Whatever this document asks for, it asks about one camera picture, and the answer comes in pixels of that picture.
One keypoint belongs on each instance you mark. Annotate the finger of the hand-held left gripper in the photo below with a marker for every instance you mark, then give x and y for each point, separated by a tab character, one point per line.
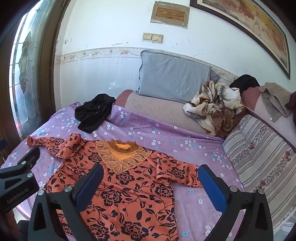
25	161

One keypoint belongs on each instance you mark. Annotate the crumpled floral blanket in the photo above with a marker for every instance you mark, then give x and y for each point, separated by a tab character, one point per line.
208	109

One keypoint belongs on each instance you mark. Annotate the striped floral cushion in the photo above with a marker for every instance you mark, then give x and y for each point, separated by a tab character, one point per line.
259	157

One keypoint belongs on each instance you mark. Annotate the beige quilted mattress cover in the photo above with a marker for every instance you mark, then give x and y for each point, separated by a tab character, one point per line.
152	109

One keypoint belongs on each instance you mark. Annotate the grey pillow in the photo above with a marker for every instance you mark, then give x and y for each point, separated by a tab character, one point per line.
171	76

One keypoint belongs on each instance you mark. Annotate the orange black floral shirt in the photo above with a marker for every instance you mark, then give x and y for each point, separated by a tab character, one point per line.
138	185

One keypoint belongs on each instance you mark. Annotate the brown towel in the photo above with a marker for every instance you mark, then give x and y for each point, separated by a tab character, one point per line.
275	97

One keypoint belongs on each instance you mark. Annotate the black garment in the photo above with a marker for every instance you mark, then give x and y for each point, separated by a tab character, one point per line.
94	111

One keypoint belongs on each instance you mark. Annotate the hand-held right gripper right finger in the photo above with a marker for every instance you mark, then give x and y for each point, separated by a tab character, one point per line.
212	187

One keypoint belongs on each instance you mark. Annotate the black cloth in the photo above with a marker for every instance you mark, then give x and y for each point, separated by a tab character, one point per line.
245	82

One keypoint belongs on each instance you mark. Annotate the stained glass window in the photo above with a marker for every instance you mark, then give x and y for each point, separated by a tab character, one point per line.
25	69

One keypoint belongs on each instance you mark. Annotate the wooden door frame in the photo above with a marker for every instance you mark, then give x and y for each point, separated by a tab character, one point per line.
48	58

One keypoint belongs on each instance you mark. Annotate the purple floral bedsheet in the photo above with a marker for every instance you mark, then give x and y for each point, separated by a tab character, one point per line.
161	136

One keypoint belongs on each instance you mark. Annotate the cream light switch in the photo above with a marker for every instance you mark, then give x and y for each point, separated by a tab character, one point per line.
157	38
147	37

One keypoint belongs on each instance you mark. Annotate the framed painting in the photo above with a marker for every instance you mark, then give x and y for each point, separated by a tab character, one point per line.
254	20

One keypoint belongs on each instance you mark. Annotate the framed wall plaque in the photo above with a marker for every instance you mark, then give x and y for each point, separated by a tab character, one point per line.
170	14

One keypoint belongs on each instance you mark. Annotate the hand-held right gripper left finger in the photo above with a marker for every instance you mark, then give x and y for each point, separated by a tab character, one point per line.
89	188

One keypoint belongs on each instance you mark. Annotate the maroon cloth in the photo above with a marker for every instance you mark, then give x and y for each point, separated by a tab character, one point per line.
291	100

